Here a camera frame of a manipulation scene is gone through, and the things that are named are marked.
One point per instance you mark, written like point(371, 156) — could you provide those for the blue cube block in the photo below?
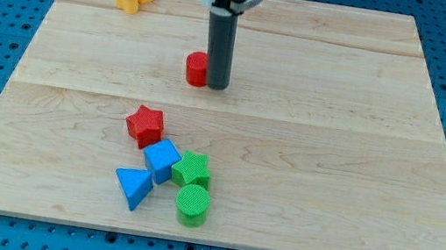
point(159, 158)

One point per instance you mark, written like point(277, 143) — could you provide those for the green star block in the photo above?
point(192, 168)

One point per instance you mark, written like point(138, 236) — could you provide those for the blue triangle block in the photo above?
point(136, 184)

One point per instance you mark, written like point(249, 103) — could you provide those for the wooden board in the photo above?
point(328, 137)

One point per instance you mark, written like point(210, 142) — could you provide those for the green circle block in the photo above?
point(192, 205)

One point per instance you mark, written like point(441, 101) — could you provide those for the red star block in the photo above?
point(145, 126)

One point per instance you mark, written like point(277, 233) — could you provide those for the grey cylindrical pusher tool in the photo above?
point(222, 33)

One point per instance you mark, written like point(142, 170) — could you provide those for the red circle block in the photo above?
point(196, 69)

